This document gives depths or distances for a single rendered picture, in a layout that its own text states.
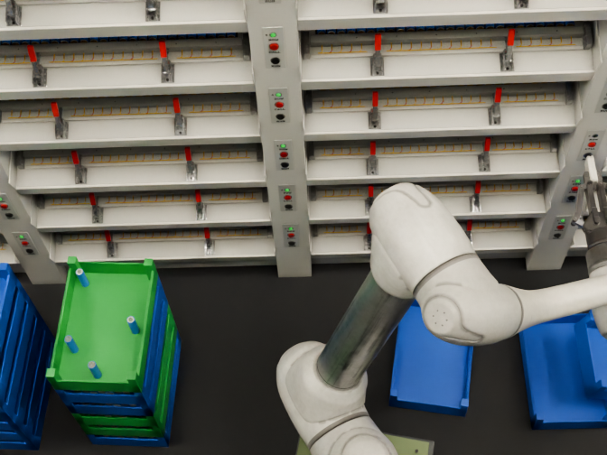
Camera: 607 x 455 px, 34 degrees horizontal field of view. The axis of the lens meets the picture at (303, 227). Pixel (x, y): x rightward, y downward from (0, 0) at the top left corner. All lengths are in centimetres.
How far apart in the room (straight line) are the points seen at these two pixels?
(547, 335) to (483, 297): 112
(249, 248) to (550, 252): 82
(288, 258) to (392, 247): 101
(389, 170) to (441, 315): 80
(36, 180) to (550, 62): 122
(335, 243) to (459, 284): 107
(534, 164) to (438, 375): 64
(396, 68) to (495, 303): 61
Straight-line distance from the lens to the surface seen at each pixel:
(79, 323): 239
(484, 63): 211
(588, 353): 265
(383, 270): 178
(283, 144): 225
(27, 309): 257
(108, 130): 229
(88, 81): 214
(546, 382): 274
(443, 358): 273
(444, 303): 165
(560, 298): 191
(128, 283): 241
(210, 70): 210
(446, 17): 196
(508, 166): 243
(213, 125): 225
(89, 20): 199
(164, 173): 242
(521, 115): 228
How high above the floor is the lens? 251
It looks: 60 degrees down
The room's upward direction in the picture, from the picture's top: 4 degrees counter-clockwise
